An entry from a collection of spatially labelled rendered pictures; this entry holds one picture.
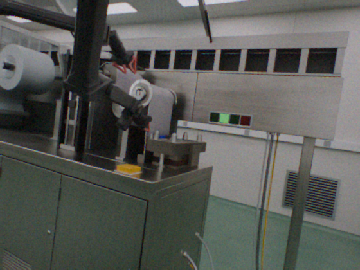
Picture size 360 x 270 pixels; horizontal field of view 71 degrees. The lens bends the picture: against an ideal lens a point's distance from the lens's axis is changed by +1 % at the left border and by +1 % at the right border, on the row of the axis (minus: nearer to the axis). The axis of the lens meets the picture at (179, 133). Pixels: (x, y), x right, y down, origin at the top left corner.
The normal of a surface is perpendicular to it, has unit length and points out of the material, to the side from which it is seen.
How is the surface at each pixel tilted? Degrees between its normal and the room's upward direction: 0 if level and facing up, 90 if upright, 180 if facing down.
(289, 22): 90
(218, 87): 90
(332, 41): 90
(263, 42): 90
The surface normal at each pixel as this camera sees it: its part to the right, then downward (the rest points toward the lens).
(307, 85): -0.46, -0.01
